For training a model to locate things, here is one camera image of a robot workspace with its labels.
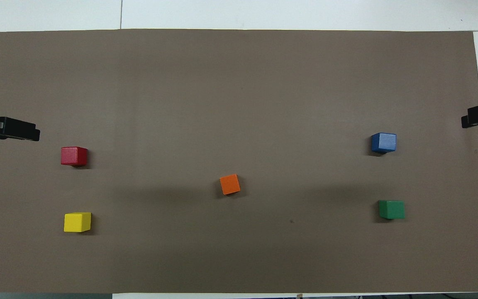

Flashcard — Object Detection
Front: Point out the orange wooden block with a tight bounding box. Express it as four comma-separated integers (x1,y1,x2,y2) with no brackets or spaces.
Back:
219,174,241,196

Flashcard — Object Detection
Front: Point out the red wooden block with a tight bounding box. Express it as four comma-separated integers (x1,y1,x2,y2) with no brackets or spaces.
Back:
61,146,88,167

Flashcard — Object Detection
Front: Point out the yellow wooden block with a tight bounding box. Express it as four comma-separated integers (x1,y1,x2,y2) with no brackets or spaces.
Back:
63,212,92,233

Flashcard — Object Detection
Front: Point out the green wooden block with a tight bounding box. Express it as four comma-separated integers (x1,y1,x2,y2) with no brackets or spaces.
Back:
378,200,406,220

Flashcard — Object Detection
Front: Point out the brown table mat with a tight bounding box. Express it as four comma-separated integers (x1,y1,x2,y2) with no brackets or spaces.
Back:
0,28,478,294

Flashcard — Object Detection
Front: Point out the blue wooden block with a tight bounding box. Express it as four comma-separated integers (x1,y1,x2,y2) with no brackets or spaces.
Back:
371,132,397,154

